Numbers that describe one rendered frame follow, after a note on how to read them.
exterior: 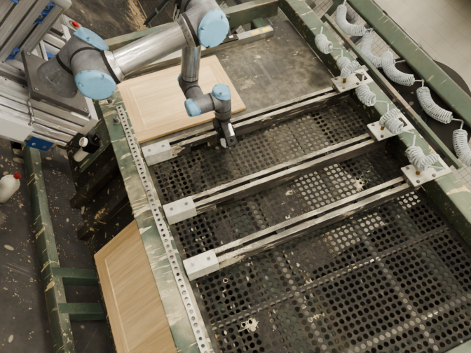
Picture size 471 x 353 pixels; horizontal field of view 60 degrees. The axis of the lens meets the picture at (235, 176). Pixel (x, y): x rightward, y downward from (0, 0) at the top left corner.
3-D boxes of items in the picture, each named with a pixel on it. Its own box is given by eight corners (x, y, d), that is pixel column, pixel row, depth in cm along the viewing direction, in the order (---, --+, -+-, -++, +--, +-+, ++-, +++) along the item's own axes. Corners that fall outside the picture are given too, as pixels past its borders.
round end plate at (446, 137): (304, 115, 268) (411, 26, 240) (308, 119, 272) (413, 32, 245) (373, 216, 226) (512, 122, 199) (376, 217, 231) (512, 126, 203)
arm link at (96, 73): (80, 80, 146) (219, 15, 148) (90, 109, 138) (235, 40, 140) (62, 56, 135) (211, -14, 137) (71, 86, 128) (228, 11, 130)
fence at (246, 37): (113, 74, 227) (111, 68, 224) (269, 30, 247) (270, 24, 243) (115, 80, 225) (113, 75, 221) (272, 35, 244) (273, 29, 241)
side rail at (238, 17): (106, 55, 245) (101, 40, 236) (273, 10, 267) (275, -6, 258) (108, 61, 242) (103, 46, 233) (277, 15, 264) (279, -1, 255)
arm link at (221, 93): (207, 85, 168) (226, 79, 170) (209, 104, 177) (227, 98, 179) (214, 97, 164) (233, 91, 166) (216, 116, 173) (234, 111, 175)
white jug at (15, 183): (-11, 187, 229) (8, 165, 222) (6, 190, 236) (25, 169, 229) (-11, 201, 223) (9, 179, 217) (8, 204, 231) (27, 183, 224)
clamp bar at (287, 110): (143, 153, 196) (132, 120, 176) (357, 83, 220) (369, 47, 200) (148, 169, 191) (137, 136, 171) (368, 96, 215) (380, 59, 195)
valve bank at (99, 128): (41, 94, 219) (66, 63, 211) (64, 104, 230) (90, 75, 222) (55, 164, 193) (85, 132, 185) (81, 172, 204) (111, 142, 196)
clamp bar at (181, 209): (163, 210, 179) (153, 179, 159) (394, 127, 203) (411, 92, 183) (170, 229, 174) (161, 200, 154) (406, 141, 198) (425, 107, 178)
